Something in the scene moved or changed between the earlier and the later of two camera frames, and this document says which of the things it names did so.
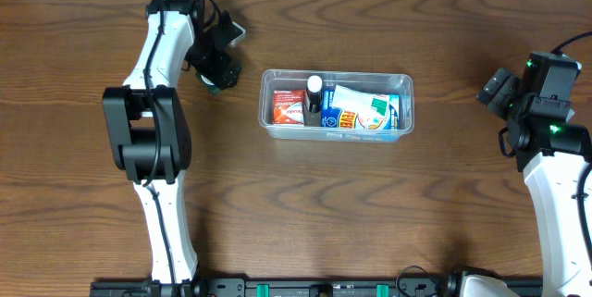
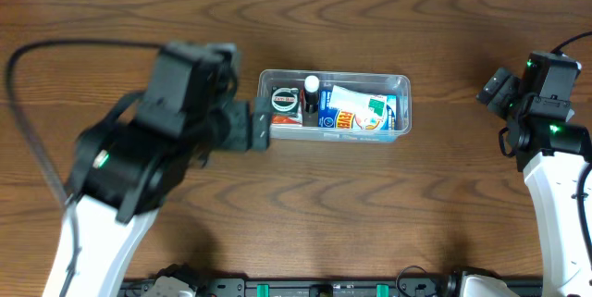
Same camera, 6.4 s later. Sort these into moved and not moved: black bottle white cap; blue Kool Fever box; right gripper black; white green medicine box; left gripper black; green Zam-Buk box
Moved: left gripper black; green Zam-Buk box
Not moved: black bottle white cap; right gripper black; blue Kool Fever box; white green medicine box
